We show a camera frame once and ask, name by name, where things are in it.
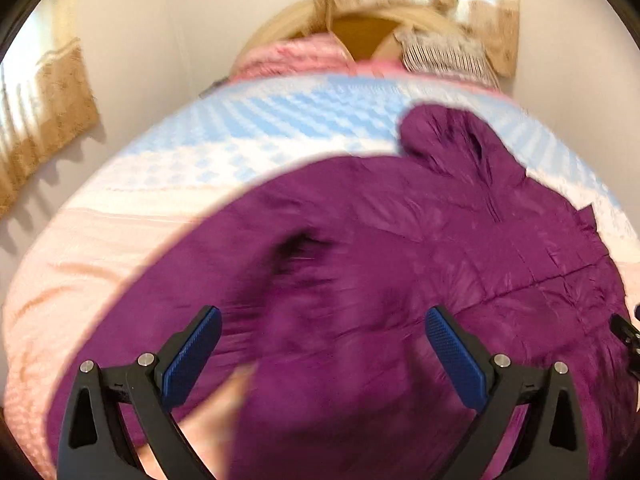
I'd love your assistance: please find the purple puffer jacket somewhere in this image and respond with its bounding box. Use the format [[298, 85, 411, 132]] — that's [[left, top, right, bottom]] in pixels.
[[45, 102, 640, 480]]

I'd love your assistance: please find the beige patterned curtain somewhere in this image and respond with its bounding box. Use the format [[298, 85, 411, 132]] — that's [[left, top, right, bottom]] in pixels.
[[310, 0, 521, 78], [0, 40, 101, 221]]

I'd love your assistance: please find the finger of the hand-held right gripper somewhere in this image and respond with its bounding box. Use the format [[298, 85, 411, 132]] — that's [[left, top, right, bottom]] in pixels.
[[610, 302, 640, 376]]

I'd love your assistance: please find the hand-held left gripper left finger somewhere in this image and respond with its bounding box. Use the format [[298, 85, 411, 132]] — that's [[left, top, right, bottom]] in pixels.
[[57, 305, 223, 480]]

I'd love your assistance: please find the striped pillow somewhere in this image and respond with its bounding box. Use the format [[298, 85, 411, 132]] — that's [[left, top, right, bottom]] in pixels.
[[395, 27, 501, 88]]

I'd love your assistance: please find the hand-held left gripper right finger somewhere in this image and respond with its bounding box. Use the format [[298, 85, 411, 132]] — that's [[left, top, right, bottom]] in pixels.
[[424, 305, 592, 480]]

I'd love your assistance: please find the cream wooden headboard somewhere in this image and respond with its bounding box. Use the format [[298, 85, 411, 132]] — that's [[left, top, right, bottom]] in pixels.
[[235, 0, 501, 76]]

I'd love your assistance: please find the pink bed sheet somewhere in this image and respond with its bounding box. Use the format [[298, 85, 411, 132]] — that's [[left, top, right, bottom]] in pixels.
[[350, 59, 503, 97]]

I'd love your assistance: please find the pink folded quilt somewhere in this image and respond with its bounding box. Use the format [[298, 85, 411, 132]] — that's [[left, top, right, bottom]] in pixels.
[[232, 30, 358, 81]]

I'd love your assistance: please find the dotted blue and peach bedspread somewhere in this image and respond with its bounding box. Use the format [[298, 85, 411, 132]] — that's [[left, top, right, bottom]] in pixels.
[[0, 72, 640, 480]]

